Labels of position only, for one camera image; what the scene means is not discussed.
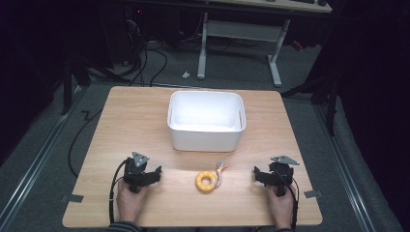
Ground bundle of black cables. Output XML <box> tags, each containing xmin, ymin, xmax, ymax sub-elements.
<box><xmin>124</xmin><ymin>17</ymin><xmax>169</xmax><ymax>88</ymax></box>

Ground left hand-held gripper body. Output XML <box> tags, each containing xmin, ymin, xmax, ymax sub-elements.
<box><xmin>123</xmin><ymin>151</ymin><xmax>153</xmax><ymax>194</ymax></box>

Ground black metal stand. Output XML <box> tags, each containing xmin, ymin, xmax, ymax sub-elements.
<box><xmin>280</xmin><ymin>69</ymin><xmax>340</xmax><ymax>137</ymax></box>
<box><xmin>60</xmin><ymin>52</ymin><xmax>132</xmax><ymax>116</ymax></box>

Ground metal floor rail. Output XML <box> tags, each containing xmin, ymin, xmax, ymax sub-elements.
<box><xmin>312</xmin><ymin>104</ymin><xmax>378</xmax><ymax>232</ymax></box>
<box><xmin>0</xmin><ymin>85</ymin><xmax>85</xmax><ymax>225</ymax></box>

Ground person's right hand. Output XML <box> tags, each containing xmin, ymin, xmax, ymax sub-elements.
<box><xmin>266</xmin><ymin>184</ymin><xmax>296</xmax><ymax>230</ymax></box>

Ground white metal desk frame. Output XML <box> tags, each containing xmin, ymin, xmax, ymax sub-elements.
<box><xmin>196</xmin><ymin>12</ymin><xmax>292</xmax><ymax>88</ymax></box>

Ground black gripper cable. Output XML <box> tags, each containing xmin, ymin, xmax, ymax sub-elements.
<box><xmin>108</xmin><ymin>158</ymin><xmax>130</xmax><ymax>225</ymax></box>
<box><xmin>272</xmin><ymin>168</ymin><xmax>301</xmax><ymax>230</ymax></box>

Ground person's left hand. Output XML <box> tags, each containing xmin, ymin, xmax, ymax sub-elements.
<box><xmin>116</xmin><ymin>179</ymin><xmax>148</xmax><ymax>224</ymax></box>

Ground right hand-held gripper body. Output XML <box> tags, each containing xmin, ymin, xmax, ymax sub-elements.
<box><xmin>268</xmin><ymin>155</ymin><xmax>301</xmax><ymax>197</ymax></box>

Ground grey tape piece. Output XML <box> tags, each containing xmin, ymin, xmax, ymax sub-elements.
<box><xmin>60</xmin><ymin>193</ymin><xmax>85</xmax><ymax>204</ymax></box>
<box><xmin>303</xmin><ymin>189</ymin><xmax>323</xmax><ymax>199</ymax></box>

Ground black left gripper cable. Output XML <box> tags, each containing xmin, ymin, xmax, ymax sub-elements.
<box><xmin>108</xmin><ymin>158</ymin><xmax>130</xmax><ymax>225</ymax></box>

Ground white plastic bin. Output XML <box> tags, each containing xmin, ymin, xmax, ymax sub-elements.
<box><xmin>166</xmin><ymin>90</ymin><xmax>248</xmax><ymax>153</ymax></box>

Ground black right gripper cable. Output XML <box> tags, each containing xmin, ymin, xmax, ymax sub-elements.
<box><xmin>272</xmin><ymin>168</ymin><xmax>301</xmax><ymax>230</ymax></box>

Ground light wooden desk top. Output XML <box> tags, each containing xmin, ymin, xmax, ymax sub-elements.
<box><xmin>206</xmin><ymin>0</ymin><xmax>334</xmax><ymax>15</ymax></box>

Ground yellow ring toy with cord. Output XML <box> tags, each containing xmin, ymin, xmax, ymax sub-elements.
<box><xmin>194</xmin><ymin>160</ymin><xmax>228</xmax><ymax>194</ymax></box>

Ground black floor cable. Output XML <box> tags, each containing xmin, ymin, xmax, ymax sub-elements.
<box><xmin>67</xmin><ymin>109</ymin><xmax>104</xmax><ymax>179</ymax></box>

